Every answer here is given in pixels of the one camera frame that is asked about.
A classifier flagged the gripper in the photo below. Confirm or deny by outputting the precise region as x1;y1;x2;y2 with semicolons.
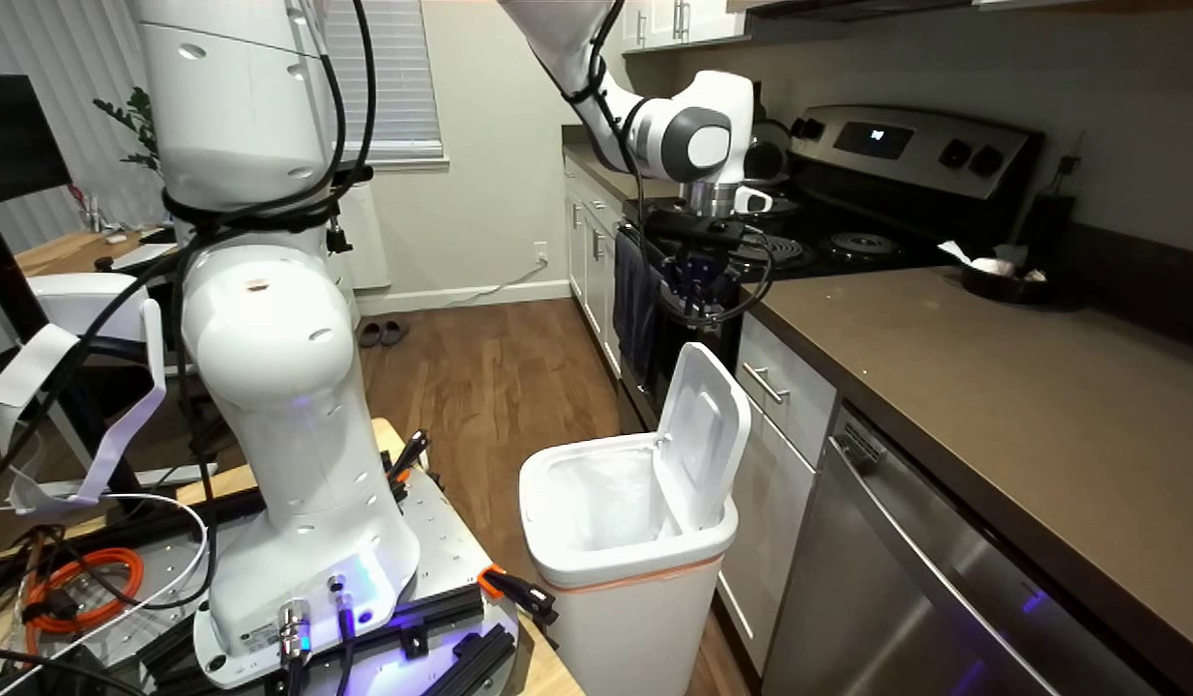
666;240;744;318

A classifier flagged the white bin lid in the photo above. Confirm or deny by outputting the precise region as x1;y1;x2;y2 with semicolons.
653;342;753;532

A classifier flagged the white bin liner bag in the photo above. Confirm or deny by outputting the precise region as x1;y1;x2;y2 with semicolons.
543;447;683;552

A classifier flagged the white trash bin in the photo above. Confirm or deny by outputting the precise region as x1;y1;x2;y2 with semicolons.
518;342;753;696

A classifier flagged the dark blue towel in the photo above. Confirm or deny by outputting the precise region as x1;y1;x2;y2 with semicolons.
612;232;667;390

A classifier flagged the coil burner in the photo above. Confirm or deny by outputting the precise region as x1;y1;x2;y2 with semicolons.
827;231;902;260
740;237;816;270

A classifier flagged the row of white base cabinets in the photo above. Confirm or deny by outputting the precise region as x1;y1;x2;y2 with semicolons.
564;157;626;378

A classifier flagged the white drawer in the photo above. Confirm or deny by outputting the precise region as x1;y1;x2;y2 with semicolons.
735;311;840;469

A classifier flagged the black kettle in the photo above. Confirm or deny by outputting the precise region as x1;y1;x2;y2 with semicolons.
743;85;793;185

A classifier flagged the steel stove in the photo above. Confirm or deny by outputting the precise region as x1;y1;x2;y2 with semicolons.
614;104;1045;438

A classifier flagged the white cabinet door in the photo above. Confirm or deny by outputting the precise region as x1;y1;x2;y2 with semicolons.
716;398;819;675

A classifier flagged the black bowl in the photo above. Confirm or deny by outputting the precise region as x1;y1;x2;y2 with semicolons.
961;261;1054;306

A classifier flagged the pair of slippers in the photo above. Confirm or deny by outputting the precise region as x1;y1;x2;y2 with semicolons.
357;319;411;350

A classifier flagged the black orange clamp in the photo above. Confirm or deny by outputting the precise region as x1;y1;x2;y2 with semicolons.
386;429;432;486
477;565;561;625

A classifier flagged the white heater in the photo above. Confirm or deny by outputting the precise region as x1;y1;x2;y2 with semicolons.
337;182;392;293

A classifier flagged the steel dishwasher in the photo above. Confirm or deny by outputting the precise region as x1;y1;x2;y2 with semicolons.
760;404;1170;696

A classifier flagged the window with blinds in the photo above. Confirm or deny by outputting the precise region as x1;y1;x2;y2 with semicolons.
318;0;451;173

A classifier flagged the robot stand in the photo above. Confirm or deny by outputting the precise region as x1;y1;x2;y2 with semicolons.
0;418;585;696

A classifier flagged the green plant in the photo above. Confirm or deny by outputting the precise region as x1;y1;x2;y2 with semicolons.
93;86;164;176

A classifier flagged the white chair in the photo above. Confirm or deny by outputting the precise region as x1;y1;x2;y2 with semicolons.
0;272;169;515

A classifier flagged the wooden table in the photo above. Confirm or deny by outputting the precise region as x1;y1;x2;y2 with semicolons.
15;226;184;281

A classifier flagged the grey curtain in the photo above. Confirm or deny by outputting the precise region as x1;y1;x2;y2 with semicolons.
0;0;168;254

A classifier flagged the black monitor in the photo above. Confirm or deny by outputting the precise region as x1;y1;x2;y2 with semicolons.
0;72;73;206

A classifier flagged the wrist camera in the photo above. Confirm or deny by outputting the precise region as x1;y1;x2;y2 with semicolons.
643;213;748;245

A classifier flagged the silver drawer handle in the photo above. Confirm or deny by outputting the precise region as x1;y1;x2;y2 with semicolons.
741;362;792;406

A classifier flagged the row of white wall cabinets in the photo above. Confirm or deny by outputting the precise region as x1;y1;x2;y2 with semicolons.
622;0;754;51

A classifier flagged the white cable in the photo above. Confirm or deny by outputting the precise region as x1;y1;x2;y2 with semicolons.
0;491;212;696

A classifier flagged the coil of orange cable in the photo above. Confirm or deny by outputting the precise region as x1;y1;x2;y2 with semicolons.
20;547;145;635

